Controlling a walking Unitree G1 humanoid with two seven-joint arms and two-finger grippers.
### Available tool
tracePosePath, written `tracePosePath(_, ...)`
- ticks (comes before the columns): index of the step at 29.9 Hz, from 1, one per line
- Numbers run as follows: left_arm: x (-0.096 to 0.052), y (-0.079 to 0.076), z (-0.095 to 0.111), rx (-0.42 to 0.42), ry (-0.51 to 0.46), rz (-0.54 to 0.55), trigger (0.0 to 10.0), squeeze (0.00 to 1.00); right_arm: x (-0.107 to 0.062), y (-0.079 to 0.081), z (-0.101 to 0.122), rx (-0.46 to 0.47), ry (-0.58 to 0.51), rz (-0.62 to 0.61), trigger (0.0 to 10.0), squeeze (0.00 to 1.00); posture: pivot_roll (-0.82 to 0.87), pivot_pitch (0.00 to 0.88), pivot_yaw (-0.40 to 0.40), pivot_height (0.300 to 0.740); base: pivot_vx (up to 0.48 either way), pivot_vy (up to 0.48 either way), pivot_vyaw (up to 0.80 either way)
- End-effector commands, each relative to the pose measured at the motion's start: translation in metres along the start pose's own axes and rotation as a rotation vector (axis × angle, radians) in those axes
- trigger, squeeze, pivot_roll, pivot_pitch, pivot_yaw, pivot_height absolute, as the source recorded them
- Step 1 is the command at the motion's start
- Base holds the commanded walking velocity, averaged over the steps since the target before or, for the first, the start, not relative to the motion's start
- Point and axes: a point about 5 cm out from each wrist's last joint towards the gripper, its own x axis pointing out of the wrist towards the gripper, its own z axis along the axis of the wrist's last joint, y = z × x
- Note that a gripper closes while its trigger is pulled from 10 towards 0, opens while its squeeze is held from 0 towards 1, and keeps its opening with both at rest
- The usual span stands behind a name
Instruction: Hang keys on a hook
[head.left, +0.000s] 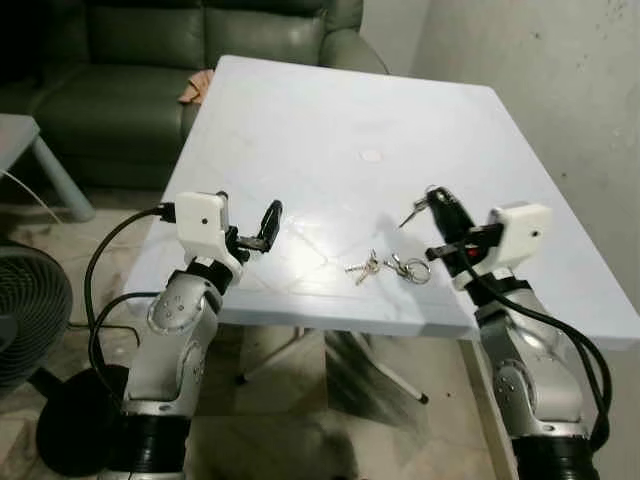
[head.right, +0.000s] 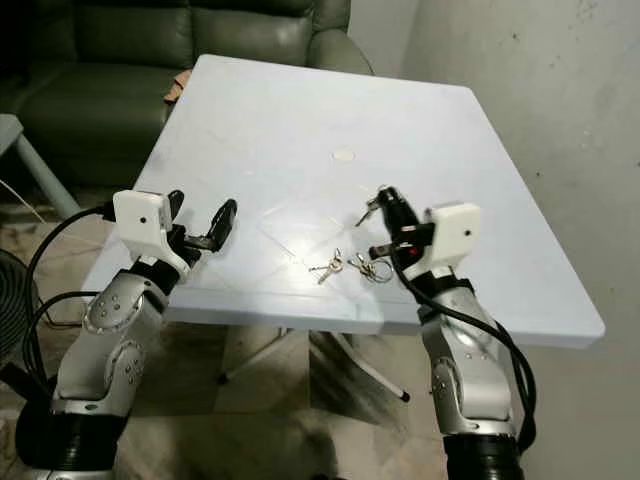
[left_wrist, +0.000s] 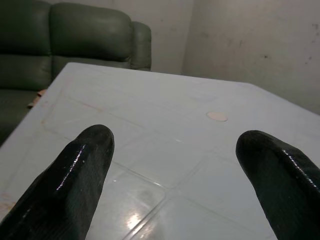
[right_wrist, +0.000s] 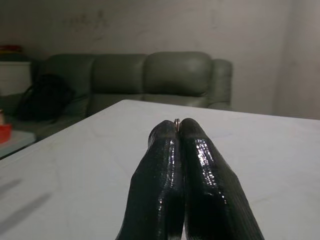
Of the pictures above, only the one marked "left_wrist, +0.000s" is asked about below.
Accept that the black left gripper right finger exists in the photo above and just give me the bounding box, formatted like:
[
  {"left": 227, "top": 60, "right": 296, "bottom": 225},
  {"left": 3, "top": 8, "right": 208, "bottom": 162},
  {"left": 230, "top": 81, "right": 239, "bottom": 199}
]
[{"left": 235, "top": 129, "right": 320, "bottom": 240}]

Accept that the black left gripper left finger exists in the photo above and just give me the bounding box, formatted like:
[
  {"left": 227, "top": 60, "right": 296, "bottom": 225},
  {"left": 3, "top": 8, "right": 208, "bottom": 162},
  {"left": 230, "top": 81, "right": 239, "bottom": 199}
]
[{"left": 0, "top": 124, "right": 115, "bottom": 240}]

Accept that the brown cardboard piece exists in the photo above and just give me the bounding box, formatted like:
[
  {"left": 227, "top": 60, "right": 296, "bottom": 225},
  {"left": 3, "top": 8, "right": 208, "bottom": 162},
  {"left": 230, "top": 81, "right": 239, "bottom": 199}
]
[{"left": 26, "top": 86, "right": 50, "bottom": 109}]

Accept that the small round pink sticker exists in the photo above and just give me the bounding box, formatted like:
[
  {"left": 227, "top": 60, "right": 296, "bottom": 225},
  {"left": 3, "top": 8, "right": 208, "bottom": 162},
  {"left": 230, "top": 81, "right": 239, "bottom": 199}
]
[{"left": 206, "top": 111, "right": 229, "bottom": 123}]

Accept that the green leather sofa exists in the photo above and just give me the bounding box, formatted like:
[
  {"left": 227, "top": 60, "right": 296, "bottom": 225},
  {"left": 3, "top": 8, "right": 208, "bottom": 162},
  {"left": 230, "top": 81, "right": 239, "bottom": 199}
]
[{"left": 0, "top": 0, "right": 153, "bottom": 147}]

